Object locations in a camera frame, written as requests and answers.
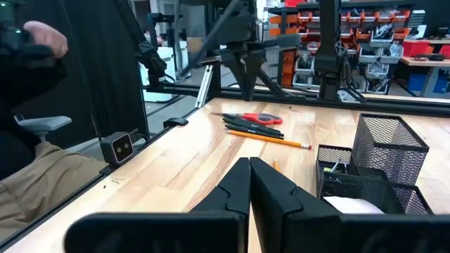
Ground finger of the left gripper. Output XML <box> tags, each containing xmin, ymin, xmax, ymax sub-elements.
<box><xmin>224</xmin><ymin>59</ymin><xmax>247</xmax><ymax>101</ymax></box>
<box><xmin>241</xmin><ymin>59</ymin><xmax>259</xmax><ymax>101</ymax></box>

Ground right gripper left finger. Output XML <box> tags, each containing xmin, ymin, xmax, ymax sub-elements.
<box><xmin>189</xmin><ymin>157</ymin><xmax>252</xmax><ymax>216</ymax></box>

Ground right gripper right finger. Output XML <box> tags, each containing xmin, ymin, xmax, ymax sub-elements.
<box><xmin>249</xmin><ymin>156</ymin><xmax>342</xmax><ymax>253</ymax></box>

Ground red handled scissors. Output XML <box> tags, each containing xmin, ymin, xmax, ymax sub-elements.
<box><xmin>210</xmin><ymin>111</ymin><xmax>284</xmax><ymax>126</ymax></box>

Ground black binder clip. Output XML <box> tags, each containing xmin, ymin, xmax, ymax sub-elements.
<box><xmin>330</xmin><ymin>160</ymin><xmax>349</xmax><ymax>175</ymax></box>

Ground pink sticky note pad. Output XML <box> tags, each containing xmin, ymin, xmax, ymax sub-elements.
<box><xmin>322</xmin><ymin>195</ymin><xmax>386</xmax><ymax>215</ymax></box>

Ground black mesh desk organizer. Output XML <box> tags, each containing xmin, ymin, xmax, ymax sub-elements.
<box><xmin>315</xmin><ymin>112</ymin><xmax>434</xmax><ymax>216</ymax></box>

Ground silver aluminium bar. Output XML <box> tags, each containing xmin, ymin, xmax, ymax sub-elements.
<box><xmin>194</xmin><ymin>64</ymin><xmax>214</xmax><ymax>109</ymax></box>

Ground black partition panel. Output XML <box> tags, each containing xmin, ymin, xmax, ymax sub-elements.
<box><xmin>58</xmin><ymin>0</ymin><xmax>150</xmax><ymax>148</ymax></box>

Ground blue storage bin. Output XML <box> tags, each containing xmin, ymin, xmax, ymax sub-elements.
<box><xmin>407</xmin><ymin>72</ymin><xmax>428</xmax><ymax>93</ymax></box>

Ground wooden top work table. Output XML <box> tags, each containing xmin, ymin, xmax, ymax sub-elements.
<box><xmin>399</xmin><ymin>55</ymin><xmax>450</xmax><ymax>100</ymax></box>

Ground person's hand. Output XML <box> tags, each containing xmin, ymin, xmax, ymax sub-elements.
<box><xmin>22</xmin><ymin>20</ymin><xmax>70</xmax><ymax>60</ymax></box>

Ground person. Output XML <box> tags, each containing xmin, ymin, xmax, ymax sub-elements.
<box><xmin>0</xmin><ymin>45</ymin><xmax>108</xmax><ymax>243</ymax></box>

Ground grey chair armrest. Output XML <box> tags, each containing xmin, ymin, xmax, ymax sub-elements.
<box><xmin>15</xmin><ymin>115</ymin><xmax>73</xmax><ymax>143</ymax></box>

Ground black frame clamp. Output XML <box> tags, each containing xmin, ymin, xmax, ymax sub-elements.
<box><xmin>162</xmin><ymin>117</ymin><xmax>190</xmax><ymax>129</ymax></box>

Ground black table-level camera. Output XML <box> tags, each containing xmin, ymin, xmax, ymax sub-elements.
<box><xmin>99</xmin><ymin>130</ymin><xmax>140</xmax><ymax>167</ymax></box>

